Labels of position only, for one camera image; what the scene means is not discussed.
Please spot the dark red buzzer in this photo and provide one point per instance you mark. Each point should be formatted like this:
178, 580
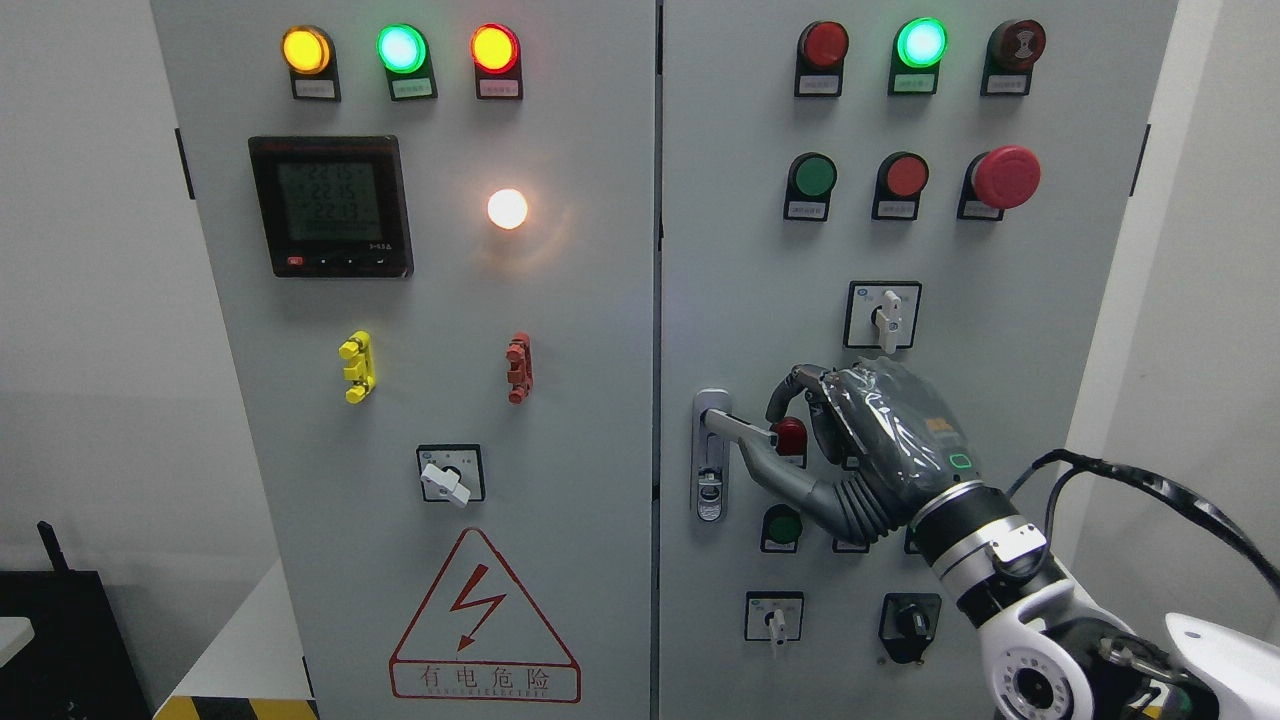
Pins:
1012, 52

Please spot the green lamp top right door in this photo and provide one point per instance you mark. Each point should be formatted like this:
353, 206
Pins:
918, 49

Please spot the red lamp top right door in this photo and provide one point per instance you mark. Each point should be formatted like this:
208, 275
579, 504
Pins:
820, 56

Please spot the red emergency stop button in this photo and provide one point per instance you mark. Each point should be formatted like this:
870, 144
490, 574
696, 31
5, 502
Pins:
998, 180

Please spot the red lamp middle left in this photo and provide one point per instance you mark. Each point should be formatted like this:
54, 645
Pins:
791, 440

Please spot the green push button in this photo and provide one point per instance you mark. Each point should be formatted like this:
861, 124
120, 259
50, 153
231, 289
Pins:
782, 528
810, 181

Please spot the white rotary switch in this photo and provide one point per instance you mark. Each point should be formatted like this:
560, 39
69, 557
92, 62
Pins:
773, 617
882, 314

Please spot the green push button upper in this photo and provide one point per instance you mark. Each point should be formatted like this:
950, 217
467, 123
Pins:
810, 181

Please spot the black digital power meter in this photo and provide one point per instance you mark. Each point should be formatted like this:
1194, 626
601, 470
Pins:
333, 206

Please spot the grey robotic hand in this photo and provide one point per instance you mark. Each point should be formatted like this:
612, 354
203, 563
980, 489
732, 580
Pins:
909, 446

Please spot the red high voltage warning sticker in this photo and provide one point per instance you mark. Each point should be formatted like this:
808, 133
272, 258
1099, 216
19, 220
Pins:
478, 635

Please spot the red push button lower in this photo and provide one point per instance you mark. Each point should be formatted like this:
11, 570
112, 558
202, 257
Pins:
841, 546

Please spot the white rotary switch lower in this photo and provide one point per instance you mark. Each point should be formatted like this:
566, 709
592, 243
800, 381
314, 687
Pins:
773, 617

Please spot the green push button lower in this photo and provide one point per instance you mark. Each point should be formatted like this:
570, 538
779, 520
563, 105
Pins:
782, 528

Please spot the grey right cabinet door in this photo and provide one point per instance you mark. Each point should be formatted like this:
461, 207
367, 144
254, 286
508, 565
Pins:
1005, 322

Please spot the grey cabinet door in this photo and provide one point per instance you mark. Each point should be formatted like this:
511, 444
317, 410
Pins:
568, 473
1005, 322

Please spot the red push button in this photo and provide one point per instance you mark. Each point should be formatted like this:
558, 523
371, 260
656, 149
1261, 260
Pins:
841, 546
900, 180

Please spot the white rotary switch left door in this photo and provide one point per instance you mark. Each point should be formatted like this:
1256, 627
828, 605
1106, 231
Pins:
451, 474

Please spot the orange red indicator lamp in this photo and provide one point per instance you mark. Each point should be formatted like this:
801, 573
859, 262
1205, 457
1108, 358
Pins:
497, 57

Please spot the silver swing door handle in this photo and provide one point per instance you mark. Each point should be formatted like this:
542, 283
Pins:
714, 428

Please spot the black selector knob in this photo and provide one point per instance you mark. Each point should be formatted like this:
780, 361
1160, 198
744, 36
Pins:
907, 625

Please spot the grey left cabinet door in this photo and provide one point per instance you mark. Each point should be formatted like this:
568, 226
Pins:
568, 473

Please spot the red push button upper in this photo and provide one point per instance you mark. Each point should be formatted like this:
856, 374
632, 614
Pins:
900, 180

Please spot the yellow indicator lamp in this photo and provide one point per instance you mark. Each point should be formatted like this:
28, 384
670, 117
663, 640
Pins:
311, 59

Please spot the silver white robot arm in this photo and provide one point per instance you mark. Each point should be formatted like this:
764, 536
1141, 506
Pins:
1050, 652

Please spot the green indicator lamp left door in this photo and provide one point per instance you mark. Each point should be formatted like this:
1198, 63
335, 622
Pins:
406, 58

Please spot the white platform with hazard stripes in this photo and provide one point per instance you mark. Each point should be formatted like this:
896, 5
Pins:
254, 668

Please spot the white rotary switch upper right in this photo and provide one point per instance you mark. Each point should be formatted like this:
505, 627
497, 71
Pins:
882, 314

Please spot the white glowing lamp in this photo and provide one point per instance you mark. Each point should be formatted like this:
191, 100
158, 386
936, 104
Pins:
507, 209

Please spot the black box with antenna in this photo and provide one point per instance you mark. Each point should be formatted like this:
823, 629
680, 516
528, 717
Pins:
76, 666

